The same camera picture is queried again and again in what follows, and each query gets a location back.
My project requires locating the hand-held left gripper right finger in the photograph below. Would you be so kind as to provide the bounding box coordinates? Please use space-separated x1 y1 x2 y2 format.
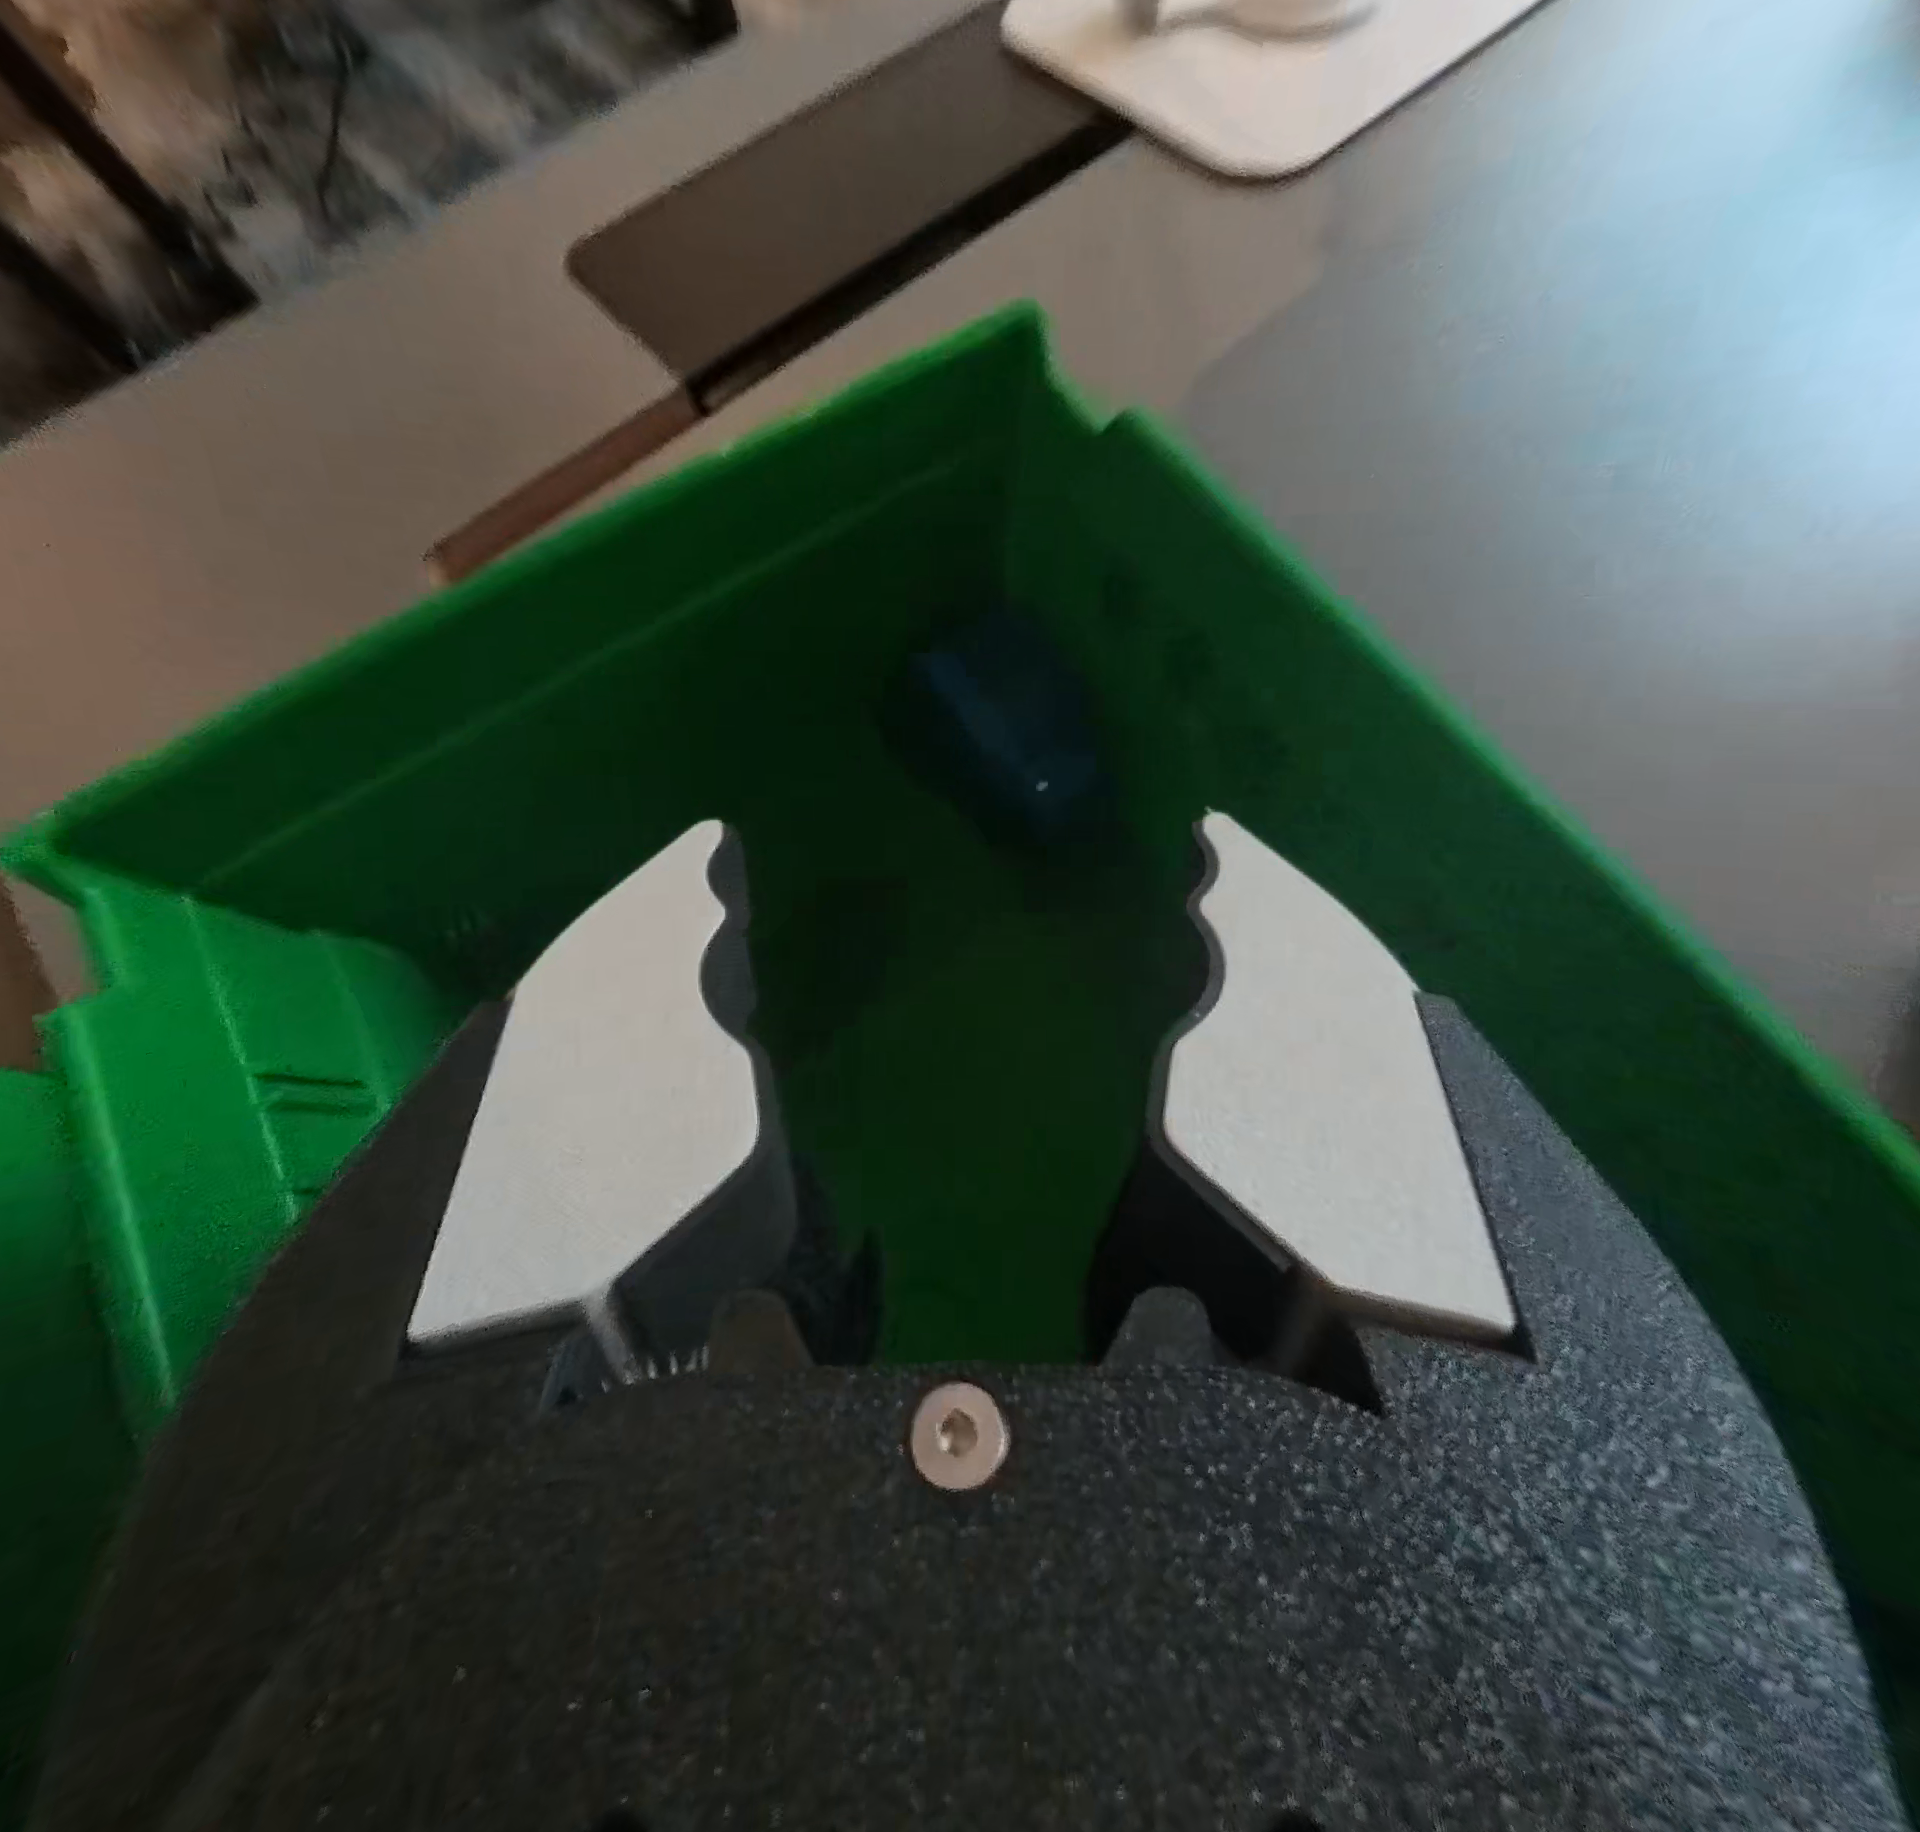
1146 809 1520 1342

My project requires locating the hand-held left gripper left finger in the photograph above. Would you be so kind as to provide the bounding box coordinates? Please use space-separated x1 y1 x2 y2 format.
403 816 797 1354

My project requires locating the green plastic bin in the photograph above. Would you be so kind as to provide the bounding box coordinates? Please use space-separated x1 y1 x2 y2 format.
0 299 1920 1639

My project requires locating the blue mega block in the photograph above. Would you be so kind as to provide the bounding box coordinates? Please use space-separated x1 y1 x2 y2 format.
901 618 1103 851

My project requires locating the brown wooden strip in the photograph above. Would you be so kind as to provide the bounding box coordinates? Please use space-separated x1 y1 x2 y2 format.
425 390 707 585

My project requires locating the white monitor stand base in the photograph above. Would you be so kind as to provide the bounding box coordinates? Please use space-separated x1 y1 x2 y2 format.
1000 0 1608 185

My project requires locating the dark desk cable cover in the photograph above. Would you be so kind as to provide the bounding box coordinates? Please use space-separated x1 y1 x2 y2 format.
568 0 1134 416

